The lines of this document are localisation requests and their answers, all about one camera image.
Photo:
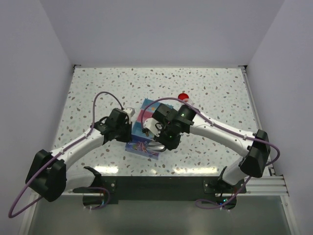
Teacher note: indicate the purple candy bin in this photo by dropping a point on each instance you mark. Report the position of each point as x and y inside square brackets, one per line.
[140, 148]

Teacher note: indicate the red jar lid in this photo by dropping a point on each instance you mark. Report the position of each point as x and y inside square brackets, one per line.
[183, 96]

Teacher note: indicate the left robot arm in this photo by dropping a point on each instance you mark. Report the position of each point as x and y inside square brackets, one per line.
[48, 173]

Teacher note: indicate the pink candy bin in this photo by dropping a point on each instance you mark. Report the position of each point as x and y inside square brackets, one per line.
[142, 116]

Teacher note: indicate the blue end candy bin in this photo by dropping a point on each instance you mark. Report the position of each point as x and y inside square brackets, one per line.
[152, 106]

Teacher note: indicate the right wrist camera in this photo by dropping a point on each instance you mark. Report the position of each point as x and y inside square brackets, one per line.
[153, 126]

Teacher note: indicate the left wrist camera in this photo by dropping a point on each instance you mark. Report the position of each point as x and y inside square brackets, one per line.
[130, 112]

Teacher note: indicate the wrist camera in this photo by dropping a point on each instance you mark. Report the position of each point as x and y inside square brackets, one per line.
[153, 126]
[130, 112]

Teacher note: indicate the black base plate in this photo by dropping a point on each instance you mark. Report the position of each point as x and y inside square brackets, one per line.
[113, 189]

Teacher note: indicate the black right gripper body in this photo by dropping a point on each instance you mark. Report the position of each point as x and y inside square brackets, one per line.
[168, 135]

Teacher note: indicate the clear plastic jar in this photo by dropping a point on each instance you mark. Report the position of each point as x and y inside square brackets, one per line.
[189, 101]

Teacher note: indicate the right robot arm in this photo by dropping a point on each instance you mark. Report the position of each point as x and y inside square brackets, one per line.
[168, 124]

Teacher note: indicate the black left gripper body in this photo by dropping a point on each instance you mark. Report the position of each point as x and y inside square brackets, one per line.
[123, 131]

